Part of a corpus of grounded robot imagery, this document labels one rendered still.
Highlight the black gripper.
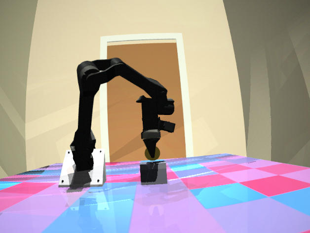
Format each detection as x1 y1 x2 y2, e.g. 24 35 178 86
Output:
141 114 161 158

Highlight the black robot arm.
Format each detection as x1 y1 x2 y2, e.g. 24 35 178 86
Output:
70 58 175 172

